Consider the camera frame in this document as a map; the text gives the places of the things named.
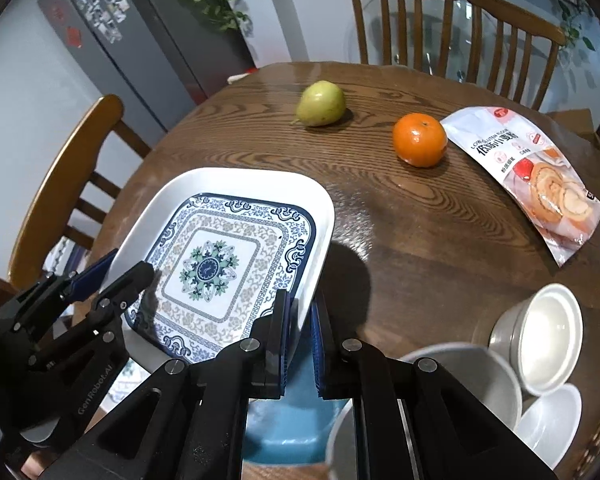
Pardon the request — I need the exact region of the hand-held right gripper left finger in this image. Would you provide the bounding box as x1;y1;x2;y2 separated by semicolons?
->
40;290;293;480

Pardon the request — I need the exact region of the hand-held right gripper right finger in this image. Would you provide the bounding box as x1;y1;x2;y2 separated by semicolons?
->
310;302;556;480

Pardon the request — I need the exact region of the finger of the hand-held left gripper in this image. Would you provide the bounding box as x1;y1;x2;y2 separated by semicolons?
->
27;261;156;371
0;249;120;341

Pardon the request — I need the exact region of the square blue patterned plate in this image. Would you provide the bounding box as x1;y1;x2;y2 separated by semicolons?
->
107;167;336;366

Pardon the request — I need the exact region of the large white bowl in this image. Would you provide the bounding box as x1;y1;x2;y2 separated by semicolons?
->
397;342;525;431

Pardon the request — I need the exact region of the person's left hand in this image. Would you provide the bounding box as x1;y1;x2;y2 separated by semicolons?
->
19;452;56;480

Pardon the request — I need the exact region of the patterned seat cushion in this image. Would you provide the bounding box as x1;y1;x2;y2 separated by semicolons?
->
42;237;88;286

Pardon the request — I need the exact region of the tan bowl white inside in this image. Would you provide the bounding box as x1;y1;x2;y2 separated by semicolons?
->
325;400;361;480

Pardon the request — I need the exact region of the grey fridge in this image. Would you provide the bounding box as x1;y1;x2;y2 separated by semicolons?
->
37;0;261;133

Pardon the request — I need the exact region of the deep white ribbed bowl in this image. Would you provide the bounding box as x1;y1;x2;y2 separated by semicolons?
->
489;283;584;397

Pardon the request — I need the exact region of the orange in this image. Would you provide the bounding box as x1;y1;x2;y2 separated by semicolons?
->
392;113;448;168

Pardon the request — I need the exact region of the small white bowl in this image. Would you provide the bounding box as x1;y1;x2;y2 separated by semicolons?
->
514;383;583;471

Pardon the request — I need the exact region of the green pear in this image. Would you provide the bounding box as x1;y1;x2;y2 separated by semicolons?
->
290;81;346;127

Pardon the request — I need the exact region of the white pink snack packet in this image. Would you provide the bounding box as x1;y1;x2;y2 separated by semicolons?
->
440;105;600;267

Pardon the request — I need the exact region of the cardboard box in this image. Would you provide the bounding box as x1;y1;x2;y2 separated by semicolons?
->
545;109;600;146

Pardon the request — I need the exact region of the hanging green vine plant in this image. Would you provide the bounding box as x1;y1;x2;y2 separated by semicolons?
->
555;0;598;51

